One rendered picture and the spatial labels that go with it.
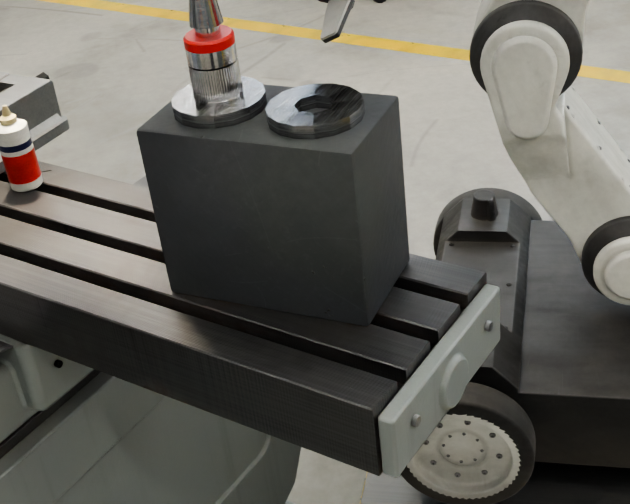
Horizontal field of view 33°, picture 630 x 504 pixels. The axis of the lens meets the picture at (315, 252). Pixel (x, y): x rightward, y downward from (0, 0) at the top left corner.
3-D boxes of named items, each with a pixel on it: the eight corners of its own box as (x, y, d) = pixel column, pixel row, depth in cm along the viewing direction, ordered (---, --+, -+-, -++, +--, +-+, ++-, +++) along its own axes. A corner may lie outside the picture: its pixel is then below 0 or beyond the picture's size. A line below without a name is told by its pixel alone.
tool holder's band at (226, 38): (174, 48, 96) (172, 38, 96) (208, 30, 99) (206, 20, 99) (211, 57, 94) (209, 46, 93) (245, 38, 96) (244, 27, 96)
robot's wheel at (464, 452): (535, 488, 152) (536, 382, 142) (534, 514, 148) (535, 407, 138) (399, 478, 157) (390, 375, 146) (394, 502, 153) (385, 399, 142)
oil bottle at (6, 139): (27, 174, 134) (4, 95, 128) (50, 180, 132) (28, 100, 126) (4, 189, 131) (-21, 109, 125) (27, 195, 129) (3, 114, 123)
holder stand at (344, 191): (224, 232, 117) (194, 64, 106) (411, 259, 108) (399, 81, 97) (170, 293, 108) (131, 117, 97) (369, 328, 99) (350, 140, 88)
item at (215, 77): (183, 100, 99) (174, 48, 96) (217, 81, 102) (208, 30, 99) (220, 109, 96) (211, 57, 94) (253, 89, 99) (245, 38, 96)
